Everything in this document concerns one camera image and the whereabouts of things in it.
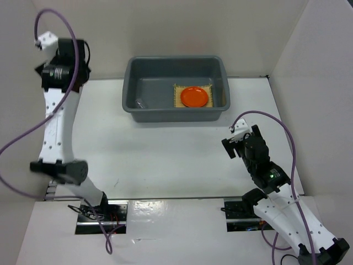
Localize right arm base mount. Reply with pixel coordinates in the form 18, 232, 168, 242
221, 198, 264, 232

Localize yellow woven bamboo mat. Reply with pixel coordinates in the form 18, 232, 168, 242
174, 84, 213, 108

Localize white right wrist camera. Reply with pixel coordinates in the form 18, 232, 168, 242
229, 119, 252, 142

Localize grey plastic bin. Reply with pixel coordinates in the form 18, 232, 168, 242
122, 55, 231, 123

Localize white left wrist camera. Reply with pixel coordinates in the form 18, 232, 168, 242
34, 31, 58, 51

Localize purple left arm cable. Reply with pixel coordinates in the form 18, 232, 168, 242
0, 8, 114, 255

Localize orange plastic bowl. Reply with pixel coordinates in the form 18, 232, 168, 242
180, 87, 209, 108

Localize black cable loop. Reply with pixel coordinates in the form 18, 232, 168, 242
281, 254, 299, 265

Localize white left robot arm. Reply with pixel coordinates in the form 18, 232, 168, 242
30, 34, 110, 221

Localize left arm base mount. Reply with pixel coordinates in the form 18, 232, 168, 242
67, 200, 129, 235

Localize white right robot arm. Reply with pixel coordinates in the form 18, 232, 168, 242
222, 119, 350, 264

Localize clear plastic cup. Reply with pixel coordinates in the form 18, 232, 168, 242
135, 98, 148, 109

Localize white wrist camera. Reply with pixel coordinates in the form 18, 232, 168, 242
229, 119, 252, 142
34, 31, 58, 51

